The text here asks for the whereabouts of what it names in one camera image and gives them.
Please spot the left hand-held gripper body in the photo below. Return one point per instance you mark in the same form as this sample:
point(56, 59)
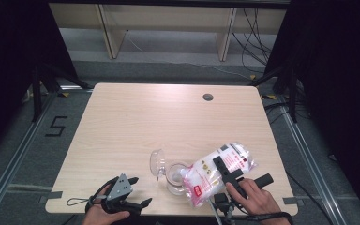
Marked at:
point(120, 187)

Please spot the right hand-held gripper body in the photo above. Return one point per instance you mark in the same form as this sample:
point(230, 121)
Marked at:
point(235, 175)

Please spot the clear bag with red label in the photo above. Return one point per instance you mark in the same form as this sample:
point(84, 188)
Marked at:
point(209, 175)

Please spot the clear glass jar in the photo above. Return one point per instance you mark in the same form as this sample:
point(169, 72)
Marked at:
point(175, 178)

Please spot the person's right hand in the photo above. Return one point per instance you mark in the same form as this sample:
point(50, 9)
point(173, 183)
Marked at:
point(258, 200)

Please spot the person's left hand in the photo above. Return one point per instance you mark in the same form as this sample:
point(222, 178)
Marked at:
point(98, 215)

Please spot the clear glass jar lid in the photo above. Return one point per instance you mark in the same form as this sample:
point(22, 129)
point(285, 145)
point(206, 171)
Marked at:
point(157, 162)

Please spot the black wrist band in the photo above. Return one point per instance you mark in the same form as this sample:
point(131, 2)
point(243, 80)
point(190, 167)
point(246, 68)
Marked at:
point(275, 215)

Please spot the grey tape strip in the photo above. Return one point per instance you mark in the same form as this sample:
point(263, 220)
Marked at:
point(51, 197)
point(293, 201)

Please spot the yellow black tape piece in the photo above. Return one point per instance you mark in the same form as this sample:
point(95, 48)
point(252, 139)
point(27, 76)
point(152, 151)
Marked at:
point(252, 76)
point(269, 97)
point(64, 94)

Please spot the black metal stand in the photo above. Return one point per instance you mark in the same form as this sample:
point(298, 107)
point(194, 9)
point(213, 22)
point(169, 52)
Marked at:
point(43, 84)
point(289, 90)

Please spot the black curtain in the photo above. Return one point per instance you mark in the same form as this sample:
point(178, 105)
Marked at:
point(340, 78)
point(9, 62)

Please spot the light wooden shelf unit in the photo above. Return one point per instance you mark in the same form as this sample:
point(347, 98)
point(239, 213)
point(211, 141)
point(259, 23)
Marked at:
point(168, 18)

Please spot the metal floor rail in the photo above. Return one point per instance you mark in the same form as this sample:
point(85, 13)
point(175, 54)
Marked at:
point(15, 153)
point(312, 168)

